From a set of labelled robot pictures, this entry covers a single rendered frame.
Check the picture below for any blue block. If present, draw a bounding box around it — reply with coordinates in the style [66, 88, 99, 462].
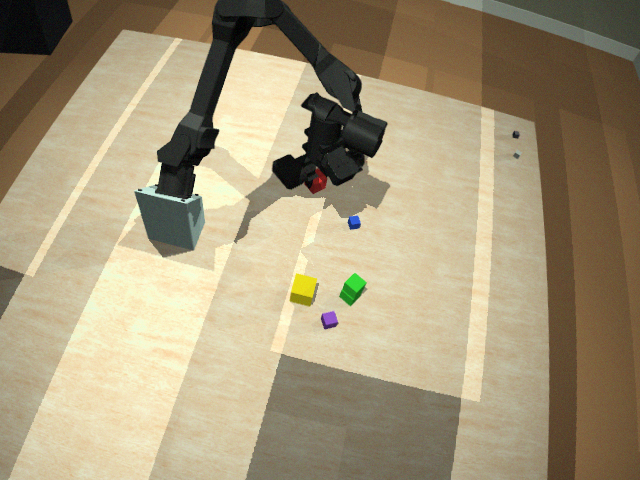
[348, 215, 361, 230]

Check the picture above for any yellow block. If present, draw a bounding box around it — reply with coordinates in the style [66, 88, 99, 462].
[289, 273, 317, 307]

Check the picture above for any red block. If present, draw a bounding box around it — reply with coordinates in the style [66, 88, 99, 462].
[306, 168, 327, 194]

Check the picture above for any small purple block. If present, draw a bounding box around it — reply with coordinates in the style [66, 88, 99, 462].
[321, 311, 338, 330]

